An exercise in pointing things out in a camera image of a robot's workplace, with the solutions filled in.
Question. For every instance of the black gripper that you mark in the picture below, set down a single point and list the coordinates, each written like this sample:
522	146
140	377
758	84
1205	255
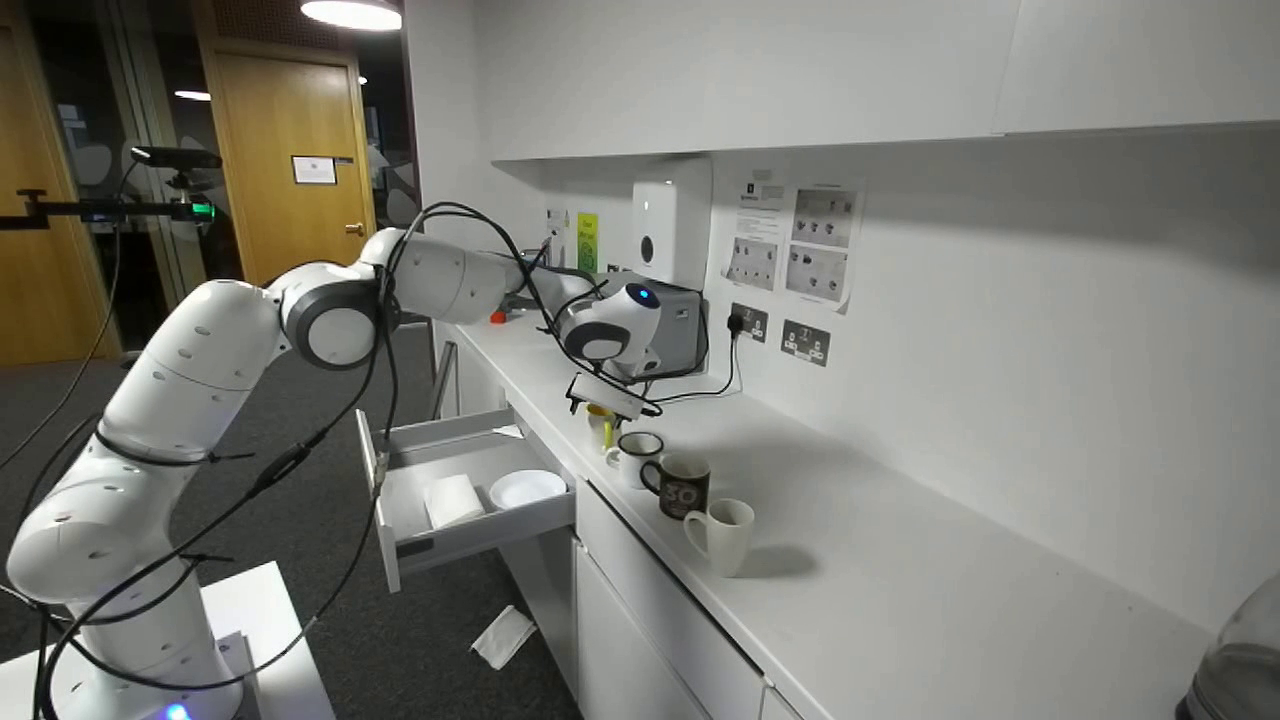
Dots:
613	394

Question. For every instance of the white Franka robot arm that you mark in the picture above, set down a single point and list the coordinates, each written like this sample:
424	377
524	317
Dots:
202	360

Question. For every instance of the grey open drawer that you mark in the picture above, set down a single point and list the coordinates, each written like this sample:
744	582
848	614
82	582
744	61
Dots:
452	533

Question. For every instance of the white mug blue rim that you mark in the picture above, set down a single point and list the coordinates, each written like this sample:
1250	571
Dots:
638	451

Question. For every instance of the silver microwave oven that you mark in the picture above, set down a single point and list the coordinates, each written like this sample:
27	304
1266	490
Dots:
680	335

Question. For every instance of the black printed mug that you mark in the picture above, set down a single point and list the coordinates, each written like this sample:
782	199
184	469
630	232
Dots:
680	490

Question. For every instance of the white round plate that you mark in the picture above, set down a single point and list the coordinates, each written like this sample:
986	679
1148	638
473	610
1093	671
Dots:
524	490

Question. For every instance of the small red object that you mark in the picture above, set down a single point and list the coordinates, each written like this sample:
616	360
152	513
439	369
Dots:
497	317

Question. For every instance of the white paper towel dispenser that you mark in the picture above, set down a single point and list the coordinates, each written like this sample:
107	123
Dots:
655	232

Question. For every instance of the plain white mug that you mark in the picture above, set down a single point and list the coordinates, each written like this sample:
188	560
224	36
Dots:
725	533

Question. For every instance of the white paper napkin stack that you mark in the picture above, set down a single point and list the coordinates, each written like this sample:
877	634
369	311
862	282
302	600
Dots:
452	503

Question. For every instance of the paper notice with socket photo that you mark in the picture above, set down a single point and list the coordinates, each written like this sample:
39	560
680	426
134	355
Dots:
758	243

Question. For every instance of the white base cabinet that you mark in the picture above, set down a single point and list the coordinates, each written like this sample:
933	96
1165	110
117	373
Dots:
640	626

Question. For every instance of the white paper sheet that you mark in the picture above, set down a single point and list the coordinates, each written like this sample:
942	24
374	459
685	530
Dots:
502	638

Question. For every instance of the wooden door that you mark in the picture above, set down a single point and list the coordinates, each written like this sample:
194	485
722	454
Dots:
287	224

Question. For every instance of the white door sign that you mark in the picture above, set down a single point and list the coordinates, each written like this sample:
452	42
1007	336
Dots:
312	171

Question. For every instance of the round ceiling lamp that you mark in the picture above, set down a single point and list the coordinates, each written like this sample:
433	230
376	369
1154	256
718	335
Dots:
349	12

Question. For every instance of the grey dome object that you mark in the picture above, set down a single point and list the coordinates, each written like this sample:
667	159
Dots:
1235	664

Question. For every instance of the yellow green wall sign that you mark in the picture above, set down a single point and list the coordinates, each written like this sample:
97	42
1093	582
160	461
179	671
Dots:
591	244

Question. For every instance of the wall socket with plug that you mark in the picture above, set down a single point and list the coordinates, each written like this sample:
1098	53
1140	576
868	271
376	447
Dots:
750	322

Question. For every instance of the steel double wall socket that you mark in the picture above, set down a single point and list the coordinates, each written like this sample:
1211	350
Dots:
807	343

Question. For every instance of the white wall cabinet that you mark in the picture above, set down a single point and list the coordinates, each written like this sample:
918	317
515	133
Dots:
801	67

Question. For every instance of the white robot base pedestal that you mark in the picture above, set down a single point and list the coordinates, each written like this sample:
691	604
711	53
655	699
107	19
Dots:
266	642

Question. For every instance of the black camera on stand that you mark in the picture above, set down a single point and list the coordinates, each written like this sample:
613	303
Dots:
166	159

